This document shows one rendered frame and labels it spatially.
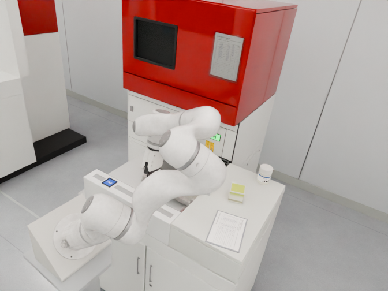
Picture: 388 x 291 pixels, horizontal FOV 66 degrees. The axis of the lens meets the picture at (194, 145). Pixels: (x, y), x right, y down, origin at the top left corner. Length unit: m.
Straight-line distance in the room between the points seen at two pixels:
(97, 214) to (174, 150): 0.37
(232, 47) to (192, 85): 0.32
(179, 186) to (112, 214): 0.26
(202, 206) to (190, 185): 0.61
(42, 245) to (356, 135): 2.69
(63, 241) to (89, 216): 0.37
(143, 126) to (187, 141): 0.39
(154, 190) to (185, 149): 0.18
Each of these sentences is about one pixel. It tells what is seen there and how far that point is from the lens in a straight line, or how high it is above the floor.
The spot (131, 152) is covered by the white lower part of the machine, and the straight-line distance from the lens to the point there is 2.28.
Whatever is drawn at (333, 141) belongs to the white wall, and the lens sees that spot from 3.21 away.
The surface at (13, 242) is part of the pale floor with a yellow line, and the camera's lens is 2.78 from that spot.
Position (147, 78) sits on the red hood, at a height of 1.34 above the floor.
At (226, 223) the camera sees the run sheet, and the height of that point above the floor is 0.97.
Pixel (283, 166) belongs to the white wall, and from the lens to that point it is 3.44.
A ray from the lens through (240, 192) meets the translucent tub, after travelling 1.49.
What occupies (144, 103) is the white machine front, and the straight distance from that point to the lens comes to 2.02.
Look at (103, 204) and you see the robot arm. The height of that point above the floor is 1.26.
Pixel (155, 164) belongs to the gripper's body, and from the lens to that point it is 1.30.
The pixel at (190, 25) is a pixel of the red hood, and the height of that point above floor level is 1.69.
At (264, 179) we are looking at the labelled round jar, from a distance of 1.68.
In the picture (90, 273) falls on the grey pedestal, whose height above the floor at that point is 0.82.
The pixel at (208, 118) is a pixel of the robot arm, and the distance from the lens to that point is 0.88.
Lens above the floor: 1.94
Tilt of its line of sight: 30 degrees down
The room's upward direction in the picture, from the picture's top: 7 degrees clockwise
